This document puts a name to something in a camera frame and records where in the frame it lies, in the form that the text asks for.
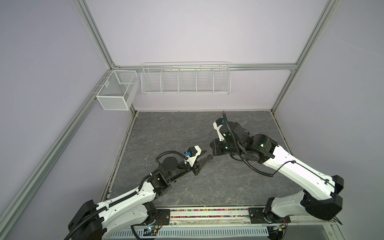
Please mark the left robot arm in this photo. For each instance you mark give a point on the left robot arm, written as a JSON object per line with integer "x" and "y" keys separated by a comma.
{"x": 98, "y": 221}

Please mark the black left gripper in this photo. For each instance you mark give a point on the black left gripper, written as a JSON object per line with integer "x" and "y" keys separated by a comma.
{"x": 198, "y": 166}

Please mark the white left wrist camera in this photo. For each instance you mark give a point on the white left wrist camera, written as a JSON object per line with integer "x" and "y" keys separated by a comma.
{"x": 192, "y": 154}

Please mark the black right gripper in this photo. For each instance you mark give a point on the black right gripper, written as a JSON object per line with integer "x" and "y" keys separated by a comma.
{"x": 215, "y": 144}

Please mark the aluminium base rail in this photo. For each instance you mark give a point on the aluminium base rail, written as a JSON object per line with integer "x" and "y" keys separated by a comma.
{"x": 222, "y": 223}

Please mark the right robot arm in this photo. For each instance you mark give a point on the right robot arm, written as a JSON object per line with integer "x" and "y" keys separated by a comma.
{"x": 320, "y": 195}

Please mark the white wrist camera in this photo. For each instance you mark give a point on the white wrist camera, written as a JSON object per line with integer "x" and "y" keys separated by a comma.
{"x": 192, "y": 154}
{"x": 218, "y": 124}

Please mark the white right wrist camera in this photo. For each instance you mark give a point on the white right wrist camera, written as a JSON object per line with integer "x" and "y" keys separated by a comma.
{"x": 218, "y": 124}

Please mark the white mesh box basket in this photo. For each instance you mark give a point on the white mesh box basket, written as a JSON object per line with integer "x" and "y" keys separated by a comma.
{"x": 119, "y": 90}

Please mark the white wire shelf basket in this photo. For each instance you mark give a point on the white wire shelf basket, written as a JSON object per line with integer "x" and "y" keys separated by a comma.
{"x": 176, "y": 78}

